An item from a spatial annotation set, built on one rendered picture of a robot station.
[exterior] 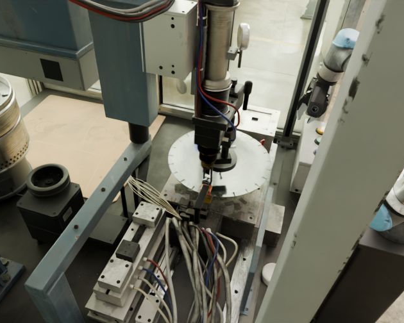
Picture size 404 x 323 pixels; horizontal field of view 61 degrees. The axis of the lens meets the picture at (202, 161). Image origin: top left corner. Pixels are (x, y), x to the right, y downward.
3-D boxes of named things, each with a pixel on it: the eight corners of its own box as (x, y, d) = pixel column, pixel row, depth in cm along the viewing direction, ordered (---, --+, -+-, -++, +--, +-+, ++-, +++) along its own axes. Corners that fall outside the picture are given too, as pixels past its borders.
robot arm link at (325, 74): (345, 75, 104) (319, 66, 105) (338, 86, 108) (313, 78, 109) (347, 61, 108) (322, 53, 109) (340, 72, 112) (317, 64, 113)
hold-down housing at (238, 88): (222, 135, 98) (229, 71, 85) (237, 140, 97) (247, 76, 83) (214, 146, 94) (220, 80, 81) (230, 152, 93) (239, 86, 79)
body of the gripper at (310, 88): (326, 95, 122) (341, 70, 113) (322, 111, 118) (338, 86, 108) (305, 88, 123) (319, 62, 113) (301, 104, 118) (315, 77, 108)
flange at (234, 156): (224, 143, 115) (224, 137, 113) (244, 163, 108) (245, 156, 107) (195, 154, 110) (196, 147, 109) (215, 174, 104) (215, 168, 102)
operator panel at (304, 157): (296, 146, 148) (305, 118, 138) (322, 152, 146) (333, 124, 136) (289, 191, 128) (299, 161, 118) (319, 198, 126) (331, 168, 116)
